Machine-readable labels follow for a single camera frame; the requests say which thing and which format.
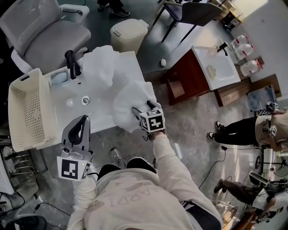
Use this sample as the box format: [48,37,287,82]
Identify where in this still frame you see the small black faucet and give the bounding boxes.
[217,42,229,57]

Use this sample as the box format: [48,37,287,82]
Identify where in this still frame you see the beige pedal trash bin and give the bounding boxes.
[110,18,149,54]

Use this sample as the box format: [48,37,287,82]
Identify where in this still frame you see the person's right forearm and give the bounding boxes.
[147,132,192,187]

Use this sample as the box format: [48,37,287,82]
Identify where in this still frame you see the white grey office chair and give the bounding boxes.
[0,0,92,75]

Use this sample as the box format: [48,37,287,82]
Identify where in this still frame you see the round standing fan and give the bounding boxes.
[273,151,288,178]

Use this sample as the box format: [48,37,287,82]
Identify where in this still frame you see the white cloth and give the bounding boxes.
[82,44,121,88]
[112,80,158,133]

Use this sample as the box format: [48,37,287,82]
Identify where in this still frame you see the cream plastic laundry basket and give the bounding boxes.
[8,68,57,153]

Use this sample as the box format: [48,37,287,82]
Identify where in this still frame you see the cream soap bar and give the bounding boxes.
[206,65,217,78]

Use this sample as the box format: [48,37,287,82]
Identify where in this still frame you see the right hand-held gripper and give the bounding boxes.
[131,100,166,133]

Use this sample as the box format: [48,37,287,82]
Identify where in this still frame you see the person's legs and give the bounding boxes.
[97,156,158,180]

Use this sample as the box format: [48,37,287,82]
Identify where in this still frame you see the pale blue soap bar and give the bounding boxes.
[51,72,68,85]

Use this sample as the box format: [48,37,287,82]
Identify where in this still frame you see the white washbasin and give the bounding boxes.
[42,51,144,133]

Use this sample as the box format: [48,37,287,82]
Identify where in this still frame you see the person's left grey sneaker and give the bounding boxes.
[110,148,126,168]

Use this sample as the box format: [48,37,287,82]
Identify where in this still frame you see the brown wooden cabinet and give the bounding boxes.
[160,48,216,106]

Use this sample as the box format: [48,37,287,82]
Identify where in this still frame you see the clear plastic water jug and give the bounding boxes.
[230,33,251,49]
[234,44,255,60]
[240,59,264,77]

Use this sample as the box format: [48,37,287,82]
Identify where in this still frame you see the white cabinet basin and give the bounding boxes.
[191,44,241,91]

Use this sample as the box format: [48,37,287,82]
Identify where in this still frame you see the wooden slatted crate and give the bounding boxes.
[213,77,252,107]

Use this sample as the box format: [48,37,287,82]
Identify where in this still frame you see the dark grey black-legged chair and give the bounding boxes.
[153,0,223,43]

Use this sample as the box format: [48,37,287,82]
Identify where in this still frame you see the black waist bag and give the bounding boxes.
[182,201,222,230]

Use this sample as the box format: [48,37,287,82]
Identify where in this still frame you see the person's left forearm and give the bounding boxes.
[72,175,99,212]

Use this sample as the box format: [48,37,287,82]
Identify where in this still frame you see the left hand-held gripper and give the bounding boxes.
[56,115,94,181]

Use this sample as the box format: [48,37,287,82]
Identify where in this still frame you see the person's cream sweatshirt torso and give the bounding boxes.
[67,168,223,230]

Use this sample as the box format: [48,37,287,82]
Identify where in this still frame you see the black floor cable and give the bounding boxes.
[33,202,72,217]
[198,145,228,189]

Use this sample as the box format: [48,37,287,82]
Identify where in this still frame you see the black and yellow case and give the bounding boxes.
[221,10,243,30]

